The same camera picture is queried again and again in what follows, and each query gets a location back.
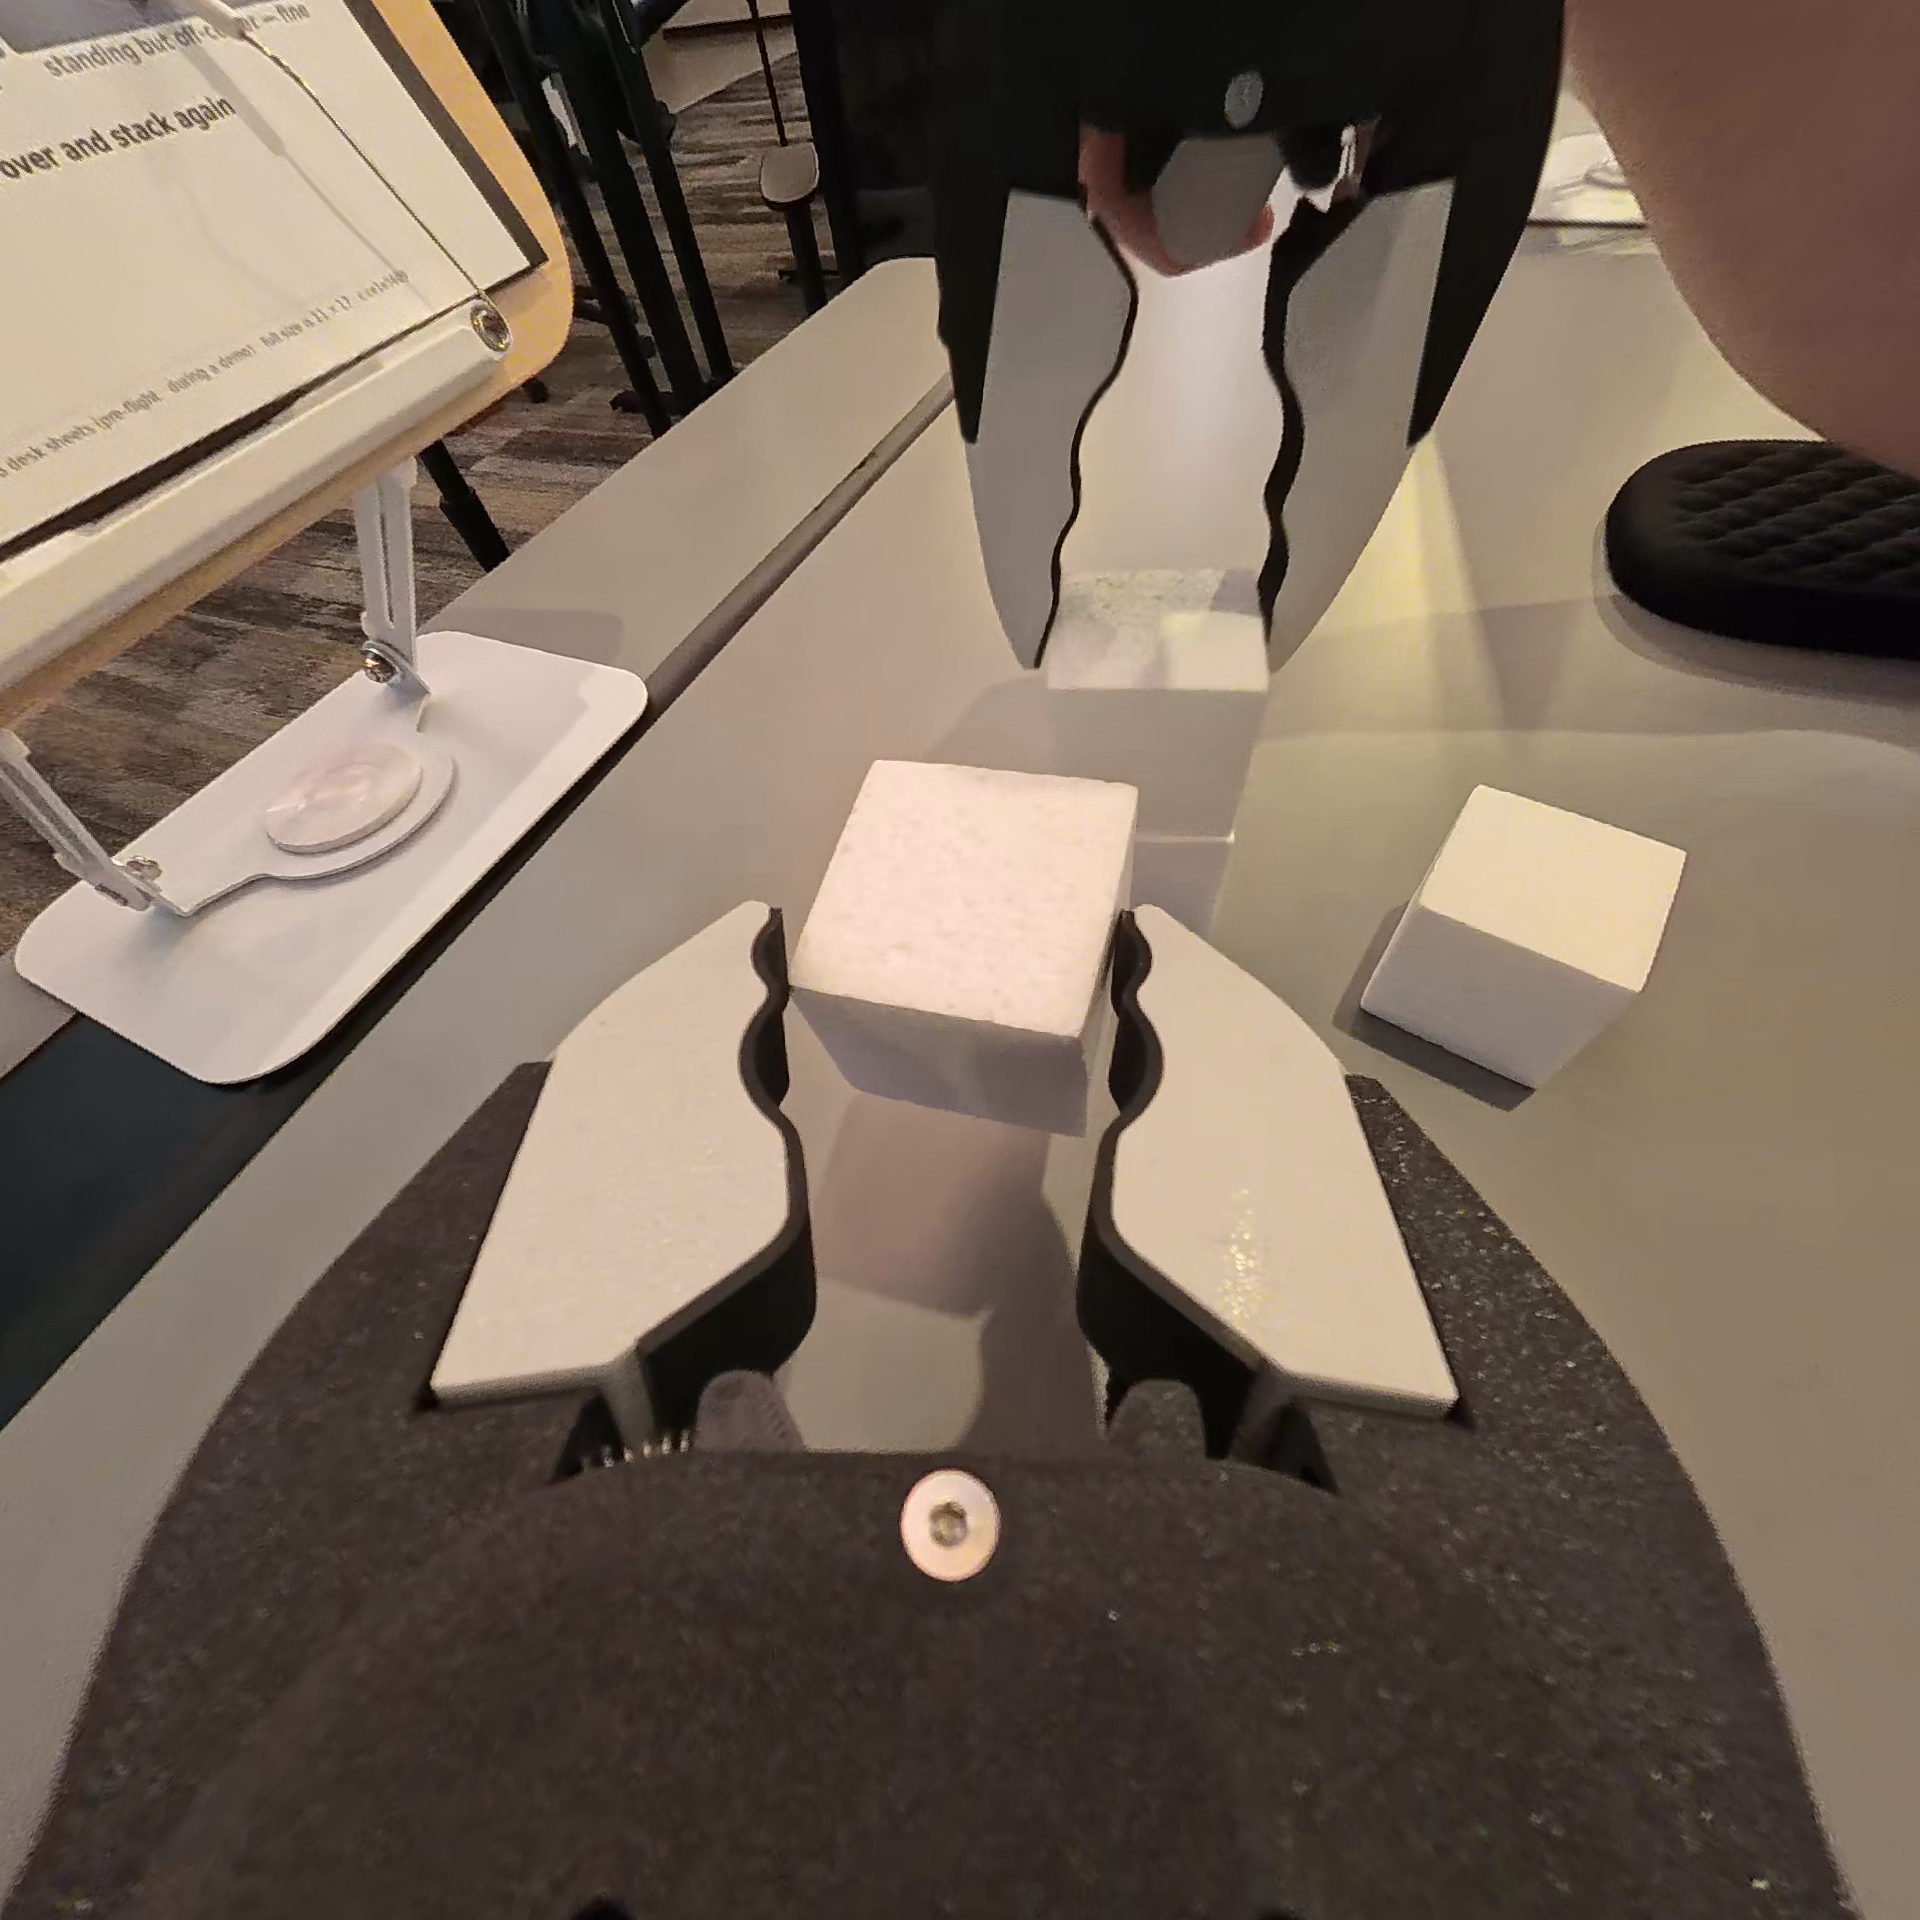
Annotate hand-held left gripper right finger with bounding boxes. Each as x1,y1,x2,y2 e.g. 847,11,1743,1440
1079,904,1461,1465

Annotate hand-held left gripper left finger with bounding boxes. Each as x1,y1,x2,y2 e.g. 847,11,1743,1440
432,901,819,1456

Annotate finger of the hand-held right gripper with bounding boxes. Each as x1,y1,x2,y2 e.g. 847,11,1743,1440
1257,177,1461,673
967,188,1137,673

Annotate white foam cube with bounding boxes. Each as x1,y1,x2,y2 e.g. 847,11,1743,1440
787,759,1139,1137
1045,565,1271,839
1131,824,1240,933
1360,784,1689,1085

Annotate person's right forearm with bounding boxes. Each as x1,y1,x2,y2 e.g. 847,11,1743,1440
1559,0,1920,471

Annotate person's right hand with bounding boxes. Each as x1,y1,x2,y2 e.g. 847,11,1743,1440
1078,123,1174,275

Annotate white document stand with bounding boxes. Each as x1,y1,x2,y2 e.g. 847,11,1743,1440
1527,90,1656,250

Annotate black office chair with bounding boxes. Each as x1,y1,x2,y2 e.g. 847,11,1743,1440
758,0,947,308

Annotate wooden board document stand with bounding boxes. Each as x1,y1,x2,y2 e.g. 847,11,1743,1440
0,0,649,1085

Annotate black desk legs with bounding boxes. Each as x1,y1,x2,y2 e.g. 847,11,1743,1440
497,0,736,437

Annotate black wrist rest pad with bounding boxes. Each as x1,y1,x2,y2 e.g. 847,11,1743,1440
1606,440,1920,663

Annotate printed instruction sheet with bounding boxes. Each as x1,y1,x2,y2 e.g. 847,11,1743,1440
0,0,549,559

